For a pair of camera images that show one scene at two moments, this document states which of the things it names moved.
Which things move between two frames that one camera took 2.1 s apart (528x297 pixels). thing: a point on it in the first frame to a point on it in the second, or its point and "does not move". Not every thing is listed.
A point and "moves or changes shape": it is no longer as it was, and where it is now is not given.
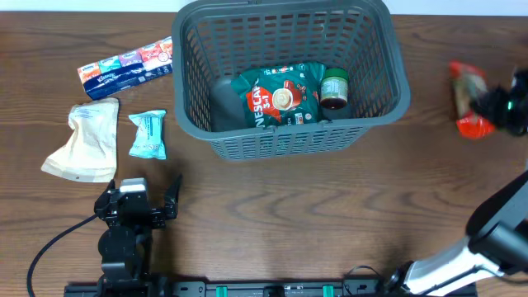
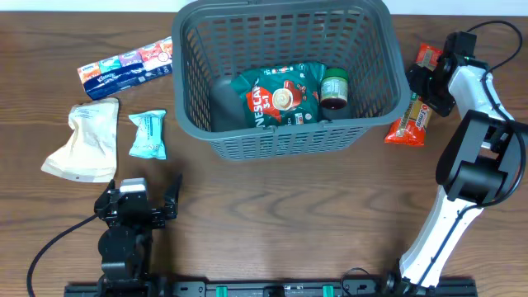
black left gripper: (106, 208) does not move
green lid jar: (334, 87) does not move
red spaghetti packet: (468, 82) moves or changes shape
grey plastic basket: (211, 41) does not move
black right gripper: (487, 103) to (444, 105)
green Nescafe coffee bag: (285, 95) does not move
